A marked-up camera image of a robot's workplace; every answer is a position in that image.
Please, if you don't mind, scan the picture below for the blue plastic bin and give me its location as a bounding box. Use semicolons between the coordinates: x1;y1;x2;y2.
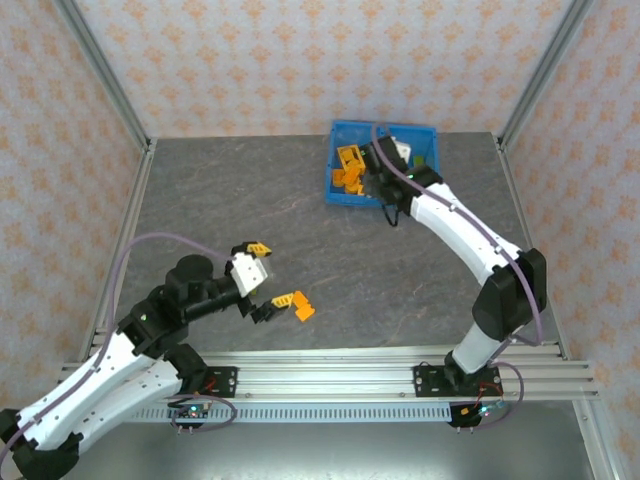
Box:
374;123;444;209
324;118;384;207

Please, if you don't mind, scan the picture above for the small circuit board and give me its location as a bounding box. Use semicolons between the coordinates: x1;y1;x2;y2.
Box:
449;399;506;429
167;402;214;434

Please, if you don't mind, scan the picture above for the grey metal panel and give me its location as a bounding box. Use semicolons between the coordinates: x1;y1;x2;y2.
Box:
59;422;616;480

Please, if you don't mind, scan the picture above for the black cable loop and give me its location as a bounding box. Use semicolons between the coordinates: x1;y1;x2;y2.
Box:
381;198;402;228

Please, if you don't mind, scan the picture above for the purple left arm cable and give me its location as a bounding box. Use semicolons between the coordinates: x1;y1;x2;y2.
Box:
0;232;236;480

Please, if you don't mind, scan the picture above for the wide aluminium base rail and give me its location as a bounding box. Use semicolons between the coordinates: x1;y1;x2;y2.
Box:
52;344;601;404

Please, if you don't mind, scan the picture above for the aluminium side rail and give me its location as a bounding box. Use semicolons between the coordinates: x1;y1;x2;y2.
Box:
79;138;159;362
496;134;571;361

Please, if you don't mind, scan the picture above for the slotted grey cable duct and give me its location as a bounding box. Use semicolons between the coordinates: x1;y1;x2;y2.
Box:
124;402;454;425

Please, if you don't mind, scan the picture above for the aluminium frame post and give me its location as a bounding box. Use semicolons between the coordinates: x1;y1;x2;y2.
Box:
497;0;596;151
52;0;156;154

